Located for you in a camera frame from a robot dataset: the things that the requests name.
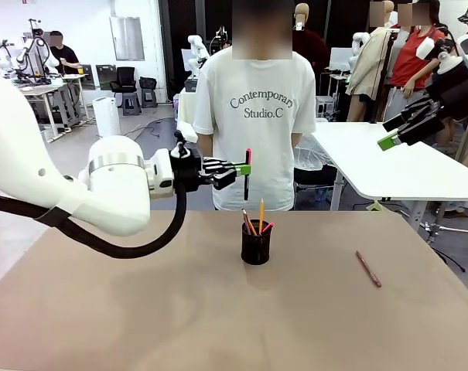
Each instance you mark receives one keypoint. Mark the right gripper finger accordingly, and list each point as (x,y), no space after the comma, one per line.
(411,114)
(419,131)

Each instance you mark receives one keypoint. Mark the grey work desk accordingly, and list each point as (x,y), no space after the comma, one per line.
(52,89)

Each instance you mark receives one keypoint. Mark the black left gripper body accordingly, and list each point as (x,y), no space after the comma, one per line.
(187,172)

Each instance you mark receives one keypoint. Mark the figure in red shirt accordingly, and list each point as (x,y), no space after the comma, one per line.
(407,58)

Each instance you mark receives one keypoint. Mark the grey wall panel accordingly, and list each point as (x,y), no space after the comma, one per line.
(127,38)

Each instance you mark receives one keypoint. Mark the black mesh pen holder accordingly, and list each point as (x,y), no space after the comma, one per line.
(257,247)

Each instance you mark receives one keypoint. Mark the white robot on desk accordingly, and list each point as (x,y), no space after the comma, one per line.
(34,50)

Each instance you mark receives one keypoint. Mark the white air purifier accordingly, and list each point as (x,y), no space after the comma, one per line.
(106,116)

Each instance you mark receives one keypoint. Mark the mannequin in beige jacket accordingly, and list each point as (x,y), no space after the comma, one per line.
(369,65)

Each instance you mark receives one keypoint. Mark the person in white t-shirt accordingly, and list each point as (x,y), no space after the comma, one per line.
(257,154)

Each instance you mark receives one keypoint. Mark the black light stand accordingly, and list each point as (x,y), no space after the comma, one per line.
(434,232)

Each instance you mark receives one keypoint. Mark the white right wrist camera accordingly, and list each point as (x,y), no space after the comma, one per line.
(425,48)

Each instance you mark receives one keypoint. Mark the clear plastic bag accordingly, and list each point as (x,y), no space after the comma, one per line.
(313,158)

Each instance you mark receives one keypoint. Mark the yellow pencil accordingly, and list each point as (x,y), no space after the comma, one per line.
(261,216)

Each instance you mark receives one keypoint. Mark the mannequin in dark red top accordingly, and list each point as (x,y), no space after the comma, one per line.
(309,42)

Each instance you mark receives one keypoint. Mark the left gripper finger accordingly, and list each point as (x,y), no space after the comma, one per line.
(224,181)
(226,166)

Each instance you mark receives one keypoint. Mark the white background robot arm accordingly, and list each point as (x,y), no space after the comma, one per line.
(197,50)

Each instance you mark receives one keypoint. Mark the black office chair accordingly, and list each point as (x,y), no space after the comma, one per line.
(124,79)

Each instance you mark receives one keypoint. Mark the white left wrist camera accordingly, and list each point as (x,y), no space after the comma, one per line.
(187,131)

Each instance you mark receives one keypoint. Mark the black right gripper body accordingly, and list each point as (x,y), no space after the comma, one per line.
(454,92)

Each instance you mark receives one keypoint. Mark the dark red pen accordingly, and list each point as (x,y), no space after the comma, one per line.
(368,268)

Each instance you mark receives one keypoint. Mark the grey stool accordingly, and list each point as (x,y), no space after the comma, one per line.
(131,104)

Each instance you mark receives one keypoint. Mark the brown pencil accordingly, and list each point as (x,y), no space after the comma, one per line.
(249,223)

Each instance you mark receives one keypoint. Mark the small green object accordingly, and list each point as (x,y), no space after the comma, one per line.
(374,206)

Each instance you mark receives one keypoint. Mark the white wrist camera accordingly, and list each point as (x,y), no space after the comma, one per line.
(187,131)
(425,48)

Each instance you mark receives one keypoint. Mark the table with white cloth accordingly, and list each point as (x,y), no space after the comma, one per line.
(185,108)

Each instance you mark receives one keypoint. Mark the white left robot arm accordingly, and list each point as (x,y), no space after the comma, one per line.
(117,185)

